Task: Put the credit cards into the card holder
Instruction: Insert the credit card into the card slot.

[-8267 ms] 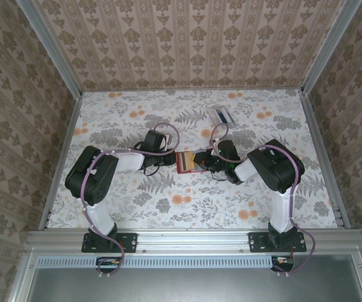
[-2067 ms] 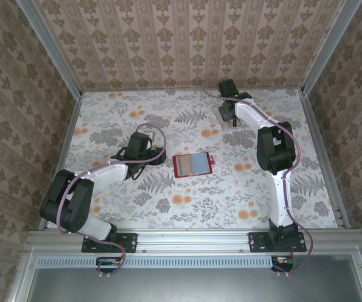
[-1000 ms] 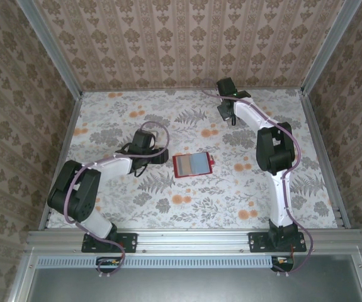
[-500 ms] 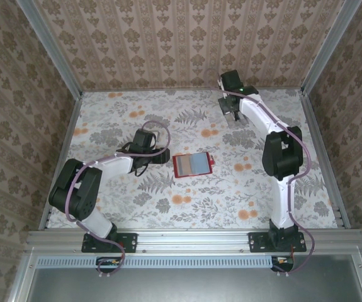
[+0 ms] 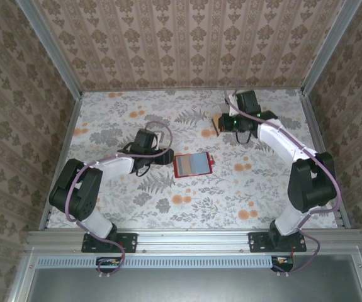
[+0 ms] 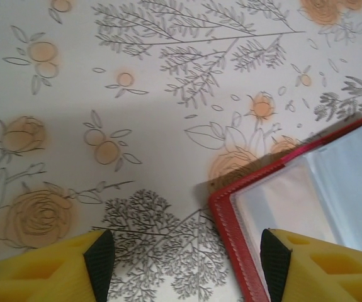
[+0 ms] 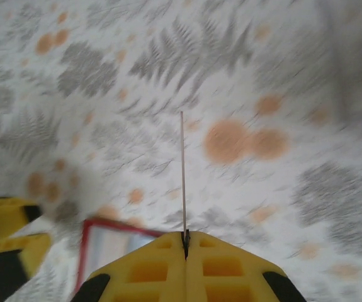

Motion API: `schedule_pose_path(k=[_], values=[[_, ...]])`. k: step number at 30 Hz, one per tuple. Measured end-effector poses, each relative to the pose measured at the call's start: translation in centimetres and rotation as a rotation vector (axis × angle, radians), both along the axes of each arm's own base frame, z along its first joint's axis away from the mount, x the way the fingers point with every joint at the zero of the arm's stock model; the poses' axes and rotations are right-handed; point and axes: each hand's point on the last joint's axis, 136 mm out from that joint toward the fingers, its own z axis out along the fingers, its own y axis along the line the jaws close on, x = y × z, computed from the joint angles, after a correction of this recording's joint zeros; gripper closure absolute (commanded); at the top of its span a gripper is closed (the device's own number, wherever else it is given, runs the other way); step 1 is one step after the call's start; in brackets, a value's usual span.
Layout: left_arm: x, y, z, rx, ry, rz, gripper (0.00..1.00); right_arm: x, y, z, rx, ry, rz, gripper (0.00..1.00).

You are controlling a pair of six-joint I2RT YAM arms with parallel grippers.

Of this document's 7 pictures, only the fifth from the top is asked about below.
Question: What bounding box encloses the red card holder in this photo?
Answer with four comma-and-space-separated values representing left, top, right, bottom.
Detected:
173, 152, 215, 179

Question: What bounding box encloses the light blue credit card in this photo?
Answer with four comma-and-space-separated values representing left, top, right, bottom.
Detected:
193, 154, 212, 176

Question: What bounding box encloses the floral patterned table cover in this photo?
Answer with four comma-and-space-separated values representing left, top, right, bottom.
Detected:
47, 89, 339, 230

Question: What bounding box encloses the grey metal panel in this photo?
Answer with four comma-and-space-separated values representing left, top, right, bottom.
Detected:
9, 254, 362, 302

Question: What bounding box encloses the thin black left gripper cable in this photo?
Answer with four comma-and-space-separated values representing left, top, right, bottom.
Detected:
135, 163, 152, 178

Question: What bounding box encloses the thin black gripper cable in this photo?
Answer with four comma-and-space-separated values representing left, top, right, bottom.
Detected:
135, 163, 152, 178
235, 130, 252, 145

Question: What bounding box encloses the thin black right gripper cable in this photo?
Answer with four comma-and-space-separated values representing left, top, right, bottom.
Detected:
235, 130, 252, 145

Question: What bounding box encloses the aluminium side rail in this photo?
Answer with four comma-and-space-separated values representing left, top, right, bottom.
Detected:
38, 93, 84, 231
299, 90, 352, 230

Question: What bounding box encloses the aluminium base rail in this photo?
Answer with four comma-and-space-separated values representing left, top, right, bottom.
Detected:
25, 228, 362, 256

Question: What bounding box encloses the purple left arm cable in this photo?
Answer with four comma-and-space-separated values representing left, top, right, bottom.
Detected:
64, 121, 173, 279

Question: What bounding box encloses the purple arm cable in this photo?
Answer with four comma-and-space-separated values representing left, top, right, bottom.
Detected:
64, 121, 173, 279
223, 80, 341, 277

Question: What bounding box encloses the grey slotted cable duct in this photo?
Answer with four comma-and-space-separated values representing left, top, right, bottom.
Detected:
37, 255, 295, 269

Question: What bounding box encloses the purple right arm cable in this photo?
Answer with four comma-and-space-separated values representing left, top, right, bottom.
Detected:
223, 80, 341, 277

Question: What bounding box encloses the aluminium corner post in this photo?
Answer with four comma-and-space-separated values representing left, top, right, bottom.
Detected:
16, 0, 84, 97
300, 0, 362, 95

